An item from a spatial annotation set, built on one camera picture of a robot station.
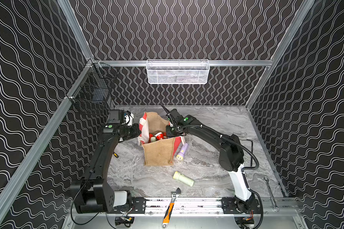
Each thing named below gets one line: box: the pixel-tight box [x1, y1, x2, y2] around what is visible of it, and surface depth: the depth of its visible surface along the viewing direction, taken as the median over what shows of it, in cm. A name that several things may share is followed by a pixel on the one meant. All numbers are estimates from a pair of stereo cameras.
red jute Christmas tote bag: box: [137, 111, 186, 167], surface depth 86 cm
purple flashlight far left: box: [175, 142, 189, 161], surface depth 92 cm
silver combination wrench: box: [263, 176, 280, 213], surface depth 80 cm
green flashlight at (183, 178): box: [172, 171, 195, 187], surface depth 83 cm
